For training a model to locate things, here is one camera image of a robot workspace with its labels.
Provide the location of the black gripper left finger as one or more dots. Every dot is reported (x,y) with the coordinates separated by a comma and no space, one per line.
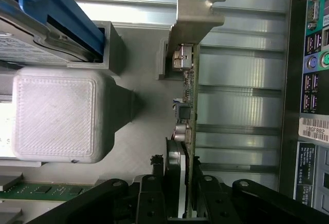
(151,203)

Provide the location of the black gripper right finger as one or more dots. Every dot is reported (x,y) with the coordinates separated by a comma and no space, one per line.
(221,203)

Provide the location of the green loose RAM stick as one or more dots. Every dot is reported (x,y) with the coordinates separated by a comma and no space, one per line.
(38,190)

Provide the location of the grey parts rack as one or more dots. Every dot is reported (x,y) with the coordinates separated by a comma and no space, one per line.
(64,111)

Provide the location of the open PC case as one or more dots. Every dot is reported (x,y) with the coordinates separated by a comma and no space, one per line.
(290,80)

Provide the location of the silver hard disk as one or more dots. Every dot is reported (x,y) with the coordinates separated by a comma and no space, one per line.
(20,44)

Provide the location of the blue disk carrier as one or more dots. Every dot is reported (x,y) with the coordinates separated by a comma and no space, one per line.
(64,8)

